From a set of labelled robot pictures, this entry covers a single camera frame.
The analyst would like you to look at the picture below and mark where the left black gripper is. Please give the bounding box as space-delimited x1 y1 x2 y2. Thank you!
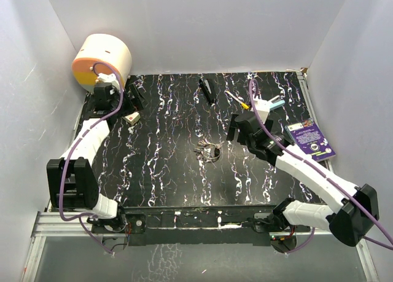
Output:
110 84 148 119

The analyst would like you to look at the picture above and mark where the metal keyring with clips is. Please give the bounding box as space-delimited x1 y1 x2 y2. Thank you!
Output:
193 141 218 163

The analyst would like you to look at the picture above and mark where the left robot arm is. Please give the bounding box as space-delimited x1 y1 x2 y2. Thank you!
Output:
46 82 146 232

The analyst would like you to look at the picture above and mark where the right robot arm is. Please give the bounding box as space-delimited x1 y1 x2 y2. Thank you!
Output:
227 112 379 247

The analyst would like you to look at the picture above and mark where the small cream card box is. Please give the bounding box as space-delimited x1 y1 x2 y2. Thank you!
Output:
122 111 141 125

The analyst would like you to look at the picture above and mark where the white pen yellow tip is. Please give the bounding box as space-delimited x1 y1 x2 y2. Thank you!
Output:
225 90 250 110

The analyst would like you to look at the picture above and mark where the light blue mini stapler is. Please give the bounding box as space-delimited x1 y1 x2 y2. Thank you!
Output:
268 95 285 111

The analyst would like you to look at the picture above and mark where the black stapler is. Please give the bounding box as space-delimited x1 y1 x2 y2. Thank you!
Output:
199 79 217 105

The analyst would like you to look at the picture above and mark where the white cylindrical drawer box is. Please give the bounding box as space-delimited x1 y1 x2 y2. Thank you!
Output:
71 34 132 93

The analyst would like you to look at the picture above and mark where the purple booklet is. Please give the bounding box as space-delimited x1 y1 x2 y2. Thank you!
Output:
285 119 336 162

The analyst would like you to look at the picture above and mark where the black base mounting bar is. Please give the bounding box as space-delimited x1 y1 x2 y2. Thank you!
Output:
88 205 310 246

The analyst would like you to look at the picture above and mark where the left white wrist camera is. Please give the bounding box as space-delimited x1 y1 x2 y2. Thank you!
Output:
96 73 120 89

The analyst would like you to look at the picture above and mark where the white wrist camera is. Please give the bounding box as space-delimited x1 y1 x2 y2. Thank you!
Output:
96 73 120 89
251 98 272 123

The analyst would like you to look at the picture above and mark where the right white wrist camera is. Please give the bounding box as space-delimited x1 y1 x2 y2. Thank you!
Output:
251 98 272 123

